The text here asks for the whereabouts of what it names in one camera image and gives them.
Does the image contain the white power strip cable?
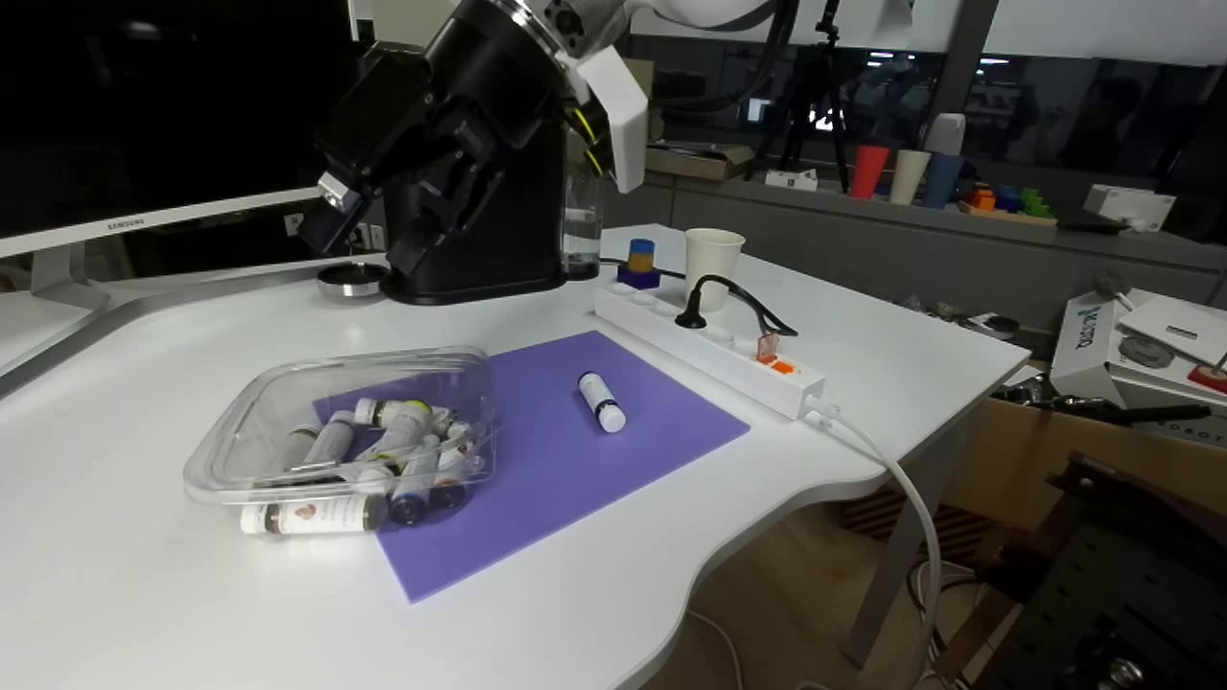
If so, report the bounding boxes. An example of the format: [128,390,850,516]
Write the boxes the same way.
[813,404,949,656]

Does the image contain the white power strip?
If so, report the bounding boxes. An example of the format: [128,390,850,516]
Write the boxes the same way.
[590,276,833,426]

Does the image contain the black computer monitor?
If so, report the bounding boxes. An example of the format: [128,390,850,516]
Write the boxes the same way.
[0,0,377,309]

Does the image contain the blue and orange block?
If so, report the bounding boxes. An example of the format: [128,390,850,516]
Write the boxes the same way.
[616,235,668,297]

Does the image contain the white paper cup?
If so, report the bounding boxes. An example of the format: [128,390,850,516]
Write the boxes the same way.
[681,228,750,308]

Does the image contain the white camera box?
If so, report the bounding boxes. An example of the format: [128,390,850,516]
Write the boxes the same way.
[574,46,650,198]

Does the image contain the purple paper mat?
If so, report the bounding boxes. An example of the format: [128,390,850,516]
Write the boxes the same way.
[309,329,754,606]

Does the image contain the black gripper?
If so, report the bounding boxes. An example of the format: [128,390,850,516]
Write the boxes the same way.
[290,0,574,281]

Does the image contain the black coffee machine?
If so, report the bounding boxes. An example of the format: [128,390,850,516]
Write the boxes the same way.
[369,41,574,308]

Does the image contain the grey cup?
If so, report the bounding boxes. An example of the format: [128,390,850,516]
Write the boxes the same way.
[920,106,974,160]

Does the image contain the white tube with yellow band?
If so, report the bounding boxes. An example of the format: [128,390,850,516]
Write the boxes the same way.
[370,395,443,437]

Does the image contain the small white box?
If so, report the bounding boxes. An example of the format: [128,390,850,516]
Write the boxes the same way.
[1082,179,1180,239]

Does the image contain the beige cup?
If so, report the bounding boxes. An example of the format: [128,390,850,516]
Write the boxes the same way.
[886,147,934,212]

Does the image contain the clear plastic bowl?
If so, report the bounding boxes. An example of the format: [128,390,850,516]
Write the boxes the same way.
[180,346,503,515]

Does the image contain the blue cup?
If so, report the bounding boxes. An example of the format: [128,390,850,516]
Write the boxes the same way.
[916,151,967,216]

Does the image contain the white tube with dark cap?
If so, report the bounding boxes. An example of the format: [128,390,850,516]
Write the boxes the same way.
[387,437,443,530]
[425,421,487,515]

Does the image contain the white tube with red print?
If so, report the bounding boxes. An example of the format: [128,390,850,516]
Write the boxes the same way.
[238,490,392,542]

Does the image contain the black tripod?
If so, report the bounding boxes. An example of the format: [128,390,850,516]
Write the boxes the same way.
[764,0,860,178]

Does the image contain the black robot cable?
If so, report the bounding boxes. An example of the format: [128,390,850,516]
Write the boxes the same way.
[714,0,805,118]

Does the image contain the red cup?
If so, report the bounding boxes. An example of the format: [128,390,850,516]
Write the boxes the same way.
[845,142,896,208]

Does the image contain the black plug with cable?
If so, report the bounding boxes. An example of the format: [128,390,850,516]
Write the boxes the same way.
[672,270,805,346]

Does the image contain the white tube with black cap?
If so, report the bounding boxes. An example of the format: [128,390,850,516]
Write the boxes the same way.
[267,421,323,484]
[300,395,383,481]

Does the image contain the white printed cardboard box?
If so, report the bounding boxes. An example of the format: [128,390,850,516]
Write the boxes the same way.
[1047,283,1227,414]

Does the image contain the round black metal tray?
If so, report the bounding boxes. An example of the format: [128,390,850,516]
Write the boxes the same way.
[316,256,387,302]

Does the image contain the clear water tank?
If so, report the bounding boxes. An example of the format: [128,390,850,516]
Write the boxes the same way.
[560,137,611,281]

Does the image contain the brown cardboard box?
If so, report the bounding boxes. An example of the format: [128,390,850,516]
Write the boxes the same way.
[644,54,759,187]

